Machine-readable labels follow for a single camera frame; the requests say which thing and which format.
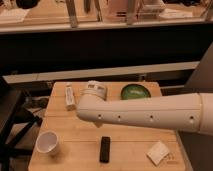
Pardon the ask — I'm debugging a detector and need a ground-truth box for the black chair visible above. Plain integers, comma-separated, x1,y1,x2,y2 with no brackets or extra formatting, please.
0,76,42,171

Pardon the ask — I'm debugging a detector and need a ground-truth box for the black remote control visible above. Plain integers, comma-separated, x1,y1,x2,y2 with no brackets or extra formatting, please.
99,137,111,163

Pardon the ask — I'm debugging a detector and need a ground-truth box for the green ceramic bowl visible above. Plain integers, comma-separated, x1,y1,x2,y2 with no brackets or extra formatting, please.
120,83,151,100

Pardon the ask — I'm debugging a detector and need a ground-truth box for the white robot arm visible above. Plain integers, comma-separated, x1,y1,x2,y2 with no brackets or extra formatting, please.
77,81,213,135

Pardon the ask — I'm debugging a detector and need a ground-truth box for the white tube bottle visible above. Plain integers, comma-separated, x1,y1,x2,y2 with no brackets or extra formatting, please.
65,83,76,111

